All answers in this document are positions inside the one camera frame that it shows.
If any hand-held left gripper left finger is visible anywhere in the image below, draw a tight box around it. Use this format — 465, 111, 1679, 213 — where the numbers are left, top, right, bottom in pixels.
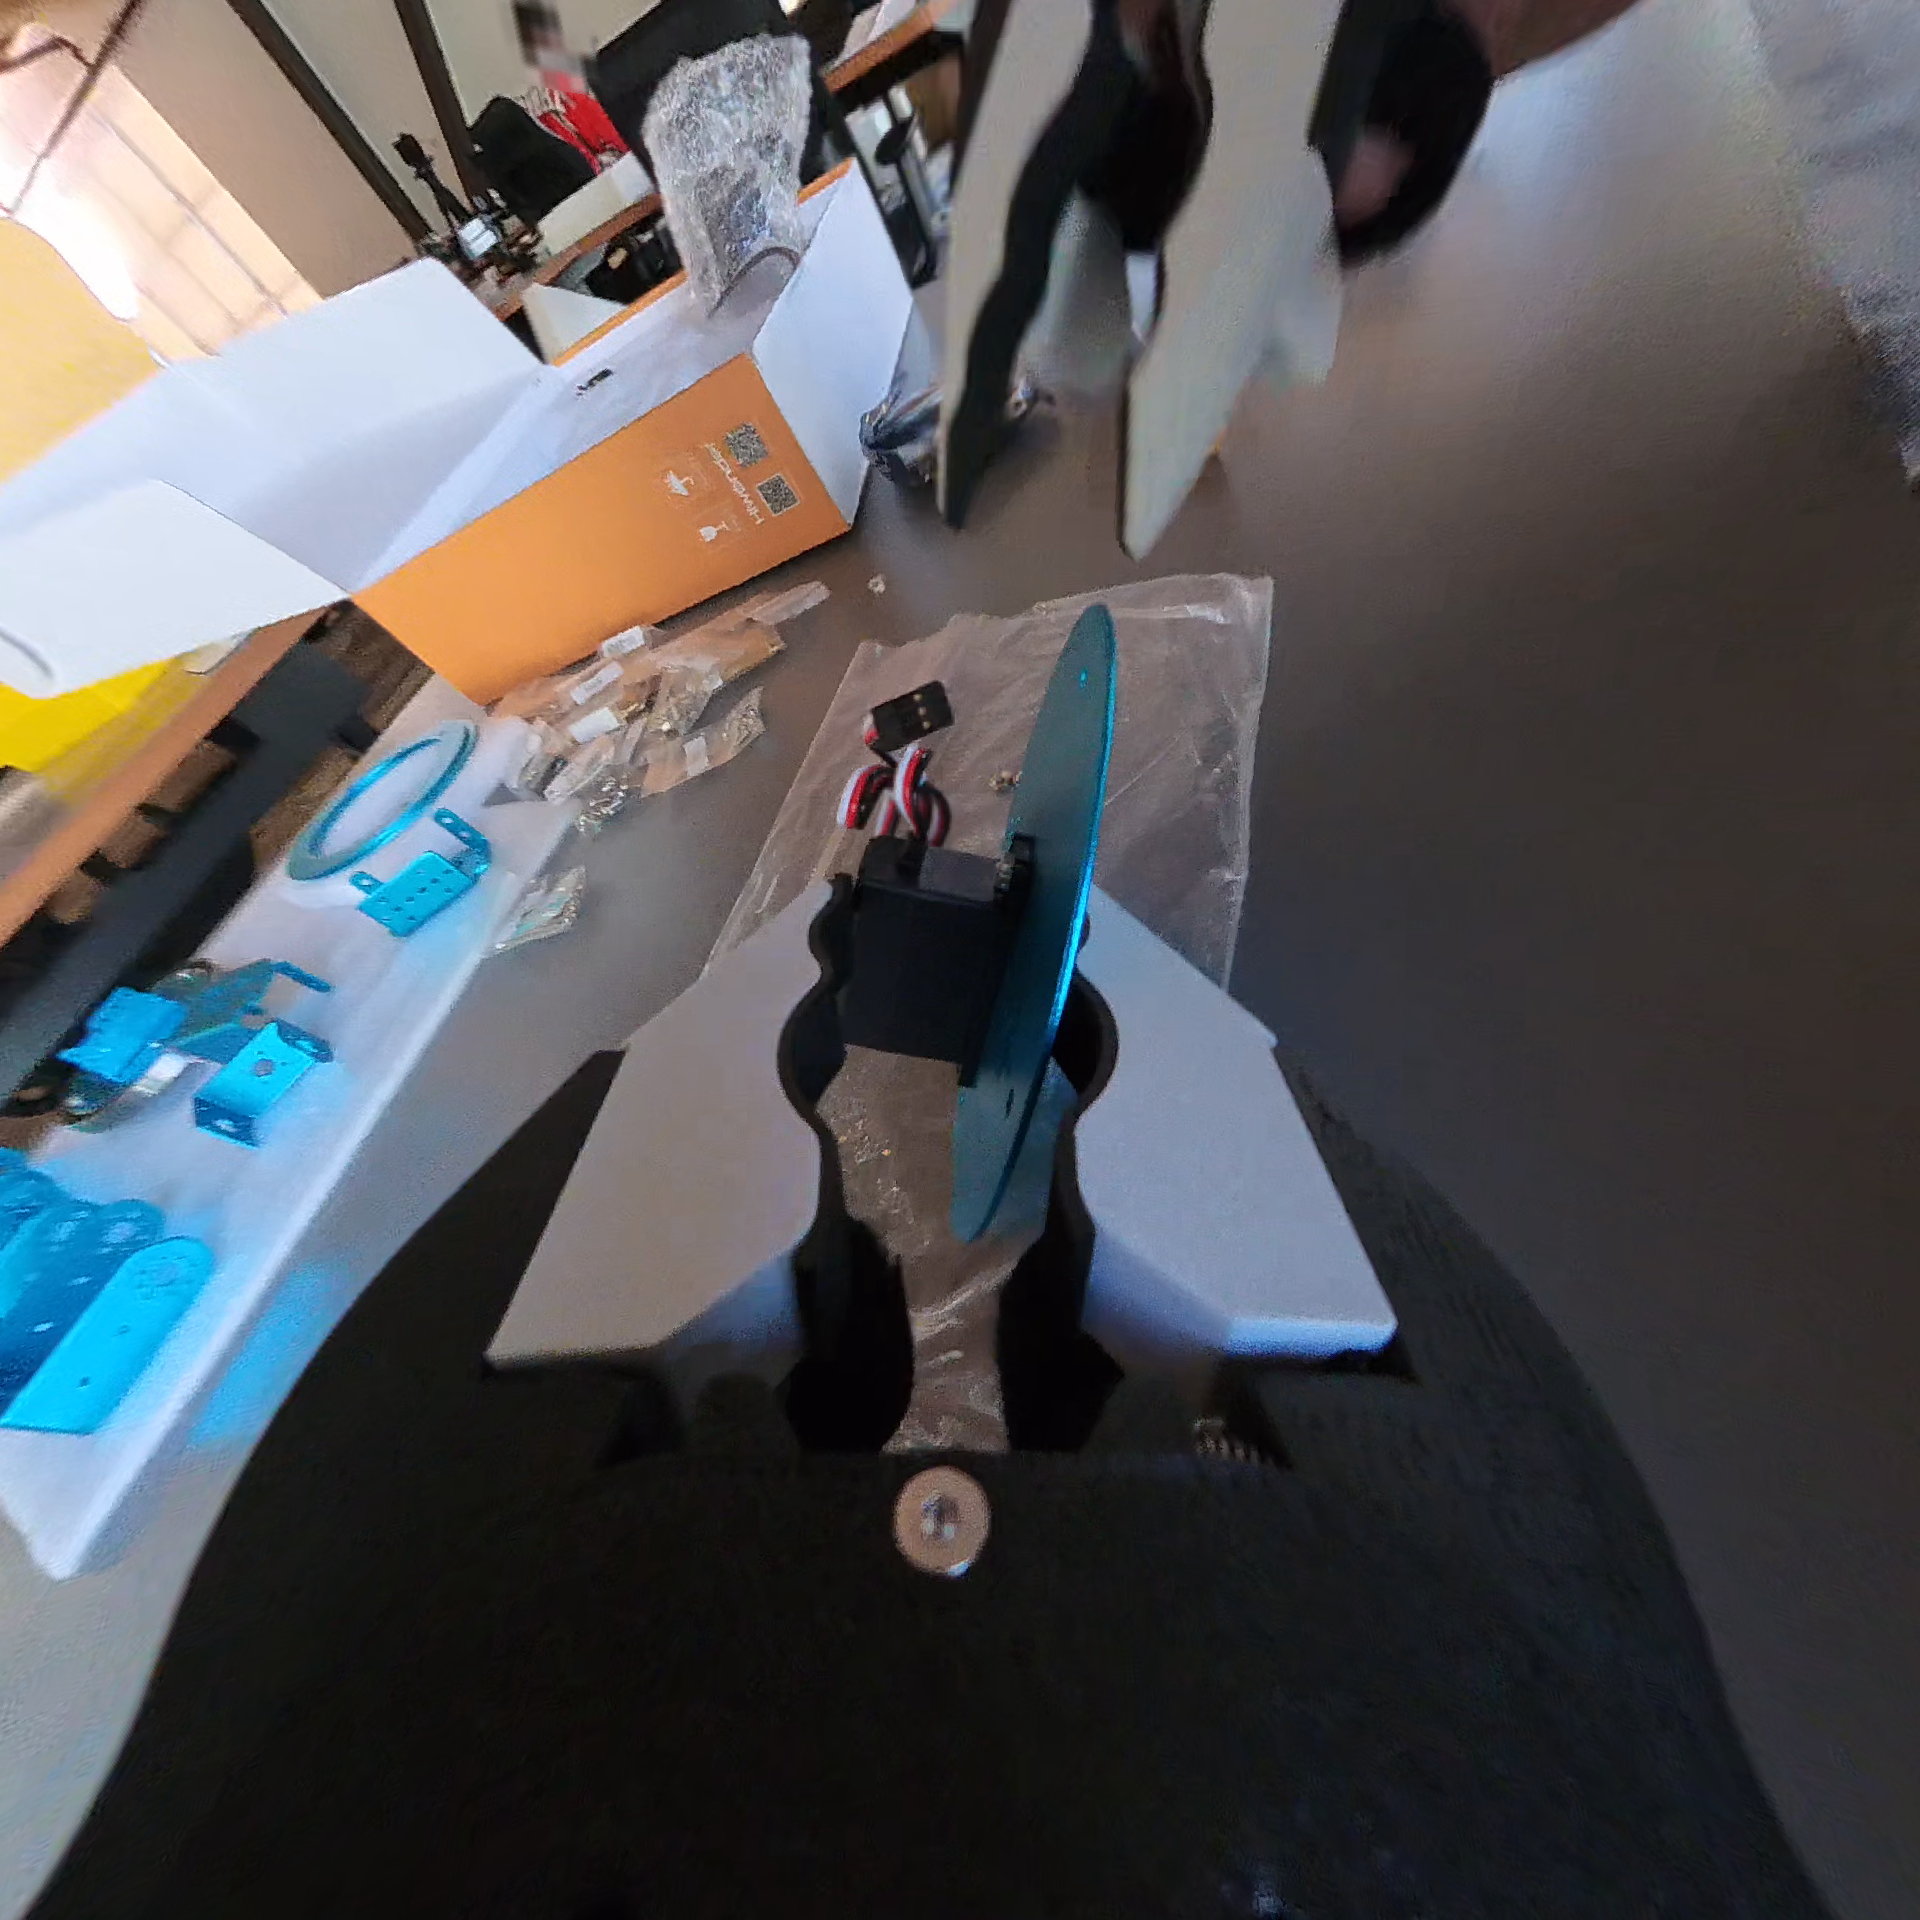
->
484, 877, 859, 1369

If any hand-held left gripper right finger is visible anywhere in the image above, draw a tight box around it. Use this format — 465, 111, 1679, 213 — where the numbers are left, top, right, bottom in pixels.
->
1047, 884, 1408, 1361

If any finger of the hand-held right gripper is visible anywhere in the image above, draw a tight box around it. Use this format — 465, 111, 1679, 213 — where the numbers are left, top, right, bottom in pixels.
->
1122, 0, 1347, 559
938, 0, 1144, 529

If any black servo motor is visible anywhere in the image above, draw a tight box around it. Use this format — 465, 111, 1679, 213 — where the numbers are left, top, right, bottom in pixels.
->
832, 831, 1041, 1085

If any blue round metal plate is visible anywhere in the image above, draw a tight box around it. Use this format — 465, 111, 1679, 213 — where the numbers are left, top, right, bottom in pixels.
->
952, 602, 1120, 1244

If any dark grey desk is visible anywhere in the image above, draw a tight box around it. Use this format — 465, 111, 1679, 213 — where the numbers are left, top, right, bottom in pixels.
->
0, 0, 1920, 1920

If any person's right hand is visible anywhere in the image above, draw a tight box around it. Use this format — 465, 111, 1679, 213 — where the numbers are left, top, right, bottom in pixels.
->
1477, 0, 1653, 79

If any bubble wrap bundle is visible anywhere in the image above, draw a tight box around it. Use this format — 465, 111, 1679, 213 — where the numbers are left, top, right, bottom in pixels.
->
645, 31, 824, 312

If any dark blue plastic bundle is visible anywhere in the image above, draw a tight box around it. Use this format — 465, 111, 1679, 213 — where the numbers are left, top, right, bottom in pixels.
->
859, 382, 952, 485

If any black office chair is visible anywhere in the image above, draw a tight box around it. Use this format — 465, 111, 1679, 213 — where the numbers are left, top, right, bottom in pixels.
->
592, 0, 849, 189

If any white foam sheet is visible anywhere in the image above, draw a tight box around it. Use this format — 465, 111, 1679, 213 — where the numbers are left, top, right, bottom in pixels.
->
0, 673, 607, 1586

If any clear plastic bag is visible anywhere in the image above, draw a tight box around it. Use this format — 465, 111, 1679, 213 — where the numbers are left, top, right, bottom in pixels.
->
705, 568, 1277, 1452

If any pile of clear hardware bags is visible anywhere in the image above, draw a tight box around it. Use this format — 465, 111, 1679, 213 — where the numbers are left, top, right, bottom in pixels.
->
491, 582, 835, 958

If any orange cardboard box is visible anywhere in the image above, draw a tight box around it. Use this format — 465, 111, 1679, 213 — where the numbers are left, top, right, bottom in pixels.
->
0, 157, 922, 706

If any wooden top table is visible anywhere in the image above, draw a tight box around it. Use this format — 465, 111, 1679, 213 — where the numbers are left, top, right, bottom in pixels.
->
0, 608, 380, 1056

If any yellow box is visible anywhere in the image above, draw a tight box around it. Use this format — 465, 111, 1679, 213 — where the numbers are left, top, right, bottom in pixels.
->
0, 661, 208, 783

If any yellow white curved panel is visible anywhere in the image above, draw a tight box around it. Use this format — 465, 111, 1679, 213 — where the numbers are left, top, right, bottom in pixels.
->
0, 216, 162, 485

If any blue metal U bracket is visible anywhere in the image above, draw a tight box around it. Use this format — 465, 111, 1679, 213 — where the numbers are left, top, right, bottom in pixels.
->
0, 1170, 170, 1310
0, 1236, 215, 1430
352, 808, 497, 941

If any red white black servo cable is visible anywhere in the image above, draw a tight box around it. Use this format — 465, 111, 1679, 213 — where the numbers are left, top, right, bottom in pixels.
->
832, 680, 957, 846

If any teal metal bracket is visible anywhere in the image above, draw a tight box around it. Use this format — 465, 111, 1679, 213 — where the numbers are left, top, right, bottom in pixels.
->
151, 960, 336, 1039

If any blue metal ring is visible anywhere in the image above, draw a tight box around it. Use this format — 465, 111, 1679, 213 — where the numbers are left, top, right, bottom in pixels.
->
288, 717, 484, 889

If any black camera on tripod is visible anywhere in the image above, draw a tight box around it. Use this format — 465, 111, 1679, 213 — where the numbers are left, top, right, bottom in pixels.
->
393, 133, 530, 280

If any blue bracket cluster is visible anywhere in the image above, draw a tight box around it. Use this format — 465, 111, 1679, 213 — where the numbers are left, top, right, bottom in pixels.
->
60, 982, 192, 1128

